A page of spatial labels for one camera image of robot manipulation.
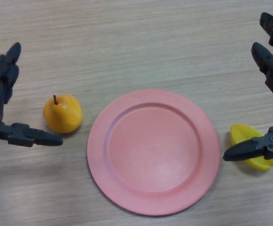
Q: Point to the yellow pear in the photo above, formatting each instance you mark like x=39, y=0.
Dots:
x=63, y=115

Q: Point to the pink round plate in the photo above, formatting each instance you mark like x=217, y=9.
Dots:
x=154, y=150

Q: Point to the yellow starfruit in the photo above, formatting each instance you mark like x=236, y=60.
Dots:
x=240, y=133

